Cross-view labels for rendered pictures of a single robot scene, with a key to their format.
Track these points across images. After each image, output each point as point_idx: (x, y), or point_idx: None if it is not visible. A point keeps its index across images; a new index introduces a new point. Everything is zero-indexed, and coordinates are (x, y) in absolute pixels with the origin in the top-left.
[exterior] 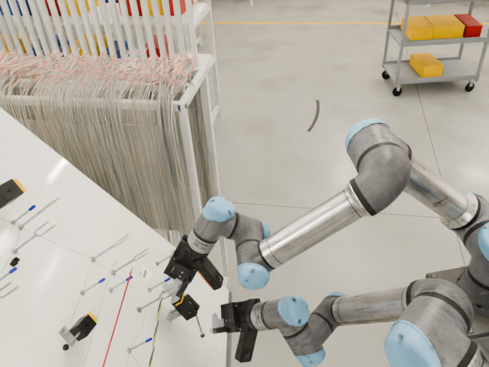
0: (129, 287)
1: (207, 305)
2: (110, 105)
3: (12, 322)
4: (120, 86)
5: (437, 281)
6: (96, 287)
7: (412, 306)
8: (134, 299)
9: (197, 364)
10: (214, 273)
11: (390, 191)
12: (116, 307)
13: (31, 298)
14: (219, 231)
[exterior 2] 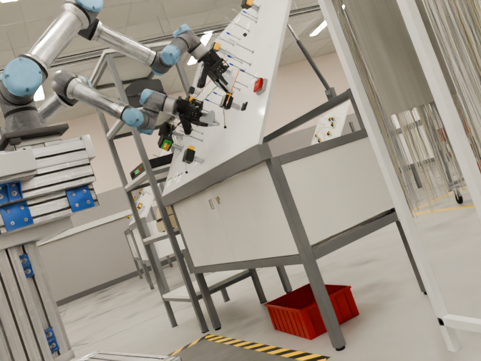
0: (246, 76)
1: (247, 128)
2: None
3: (232, 55)
4: None
5: (64, 70)
6: (244, 65)
7: (77, 74)
8: (243, 84)
9: (224, 140)
10: (200, 76)
11: None
12: (239, 79)
13: (238, 51)
14: None
